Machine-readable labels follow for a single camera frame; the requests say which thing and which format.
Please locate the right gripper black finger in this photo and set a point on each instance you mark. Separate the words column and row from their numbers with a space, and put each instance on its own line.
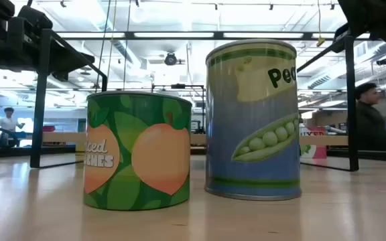
column 340, row 38

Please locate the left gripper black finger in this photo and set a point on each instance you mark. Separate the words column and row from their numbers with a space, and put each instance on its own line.
column 60, row 76
column 72, row 62

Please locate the green sliced peaches can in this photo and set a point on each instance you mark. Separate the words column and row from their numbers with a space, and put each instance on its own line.
column 136, row 150

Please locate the pink white mixed label can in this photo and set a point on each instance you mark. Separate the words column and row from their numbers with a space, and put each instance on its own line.
column 317, row 152

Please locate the blue peas can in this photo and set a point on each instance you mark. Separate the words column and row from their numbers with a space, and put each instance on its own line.
column 253, row 134

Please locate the small red object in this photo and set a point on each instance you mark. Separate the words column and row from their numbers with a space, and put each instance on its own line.
column 49, row 129

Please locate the person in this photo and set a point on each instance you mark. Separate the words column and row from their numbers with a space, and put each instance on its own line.
column 369, row 127
column 8, row 124

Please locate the grey-white background machine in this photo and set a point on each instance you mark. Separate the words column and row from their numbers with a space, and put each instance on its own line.
column 335, row 130

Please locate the black round overhead camera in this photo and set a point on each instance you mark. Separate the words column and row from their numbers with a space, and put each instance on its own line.
column 170, row 59

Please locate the black metal rig frame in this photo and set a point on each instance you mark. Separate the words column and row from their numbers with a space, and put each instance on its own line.
column 218, row 35

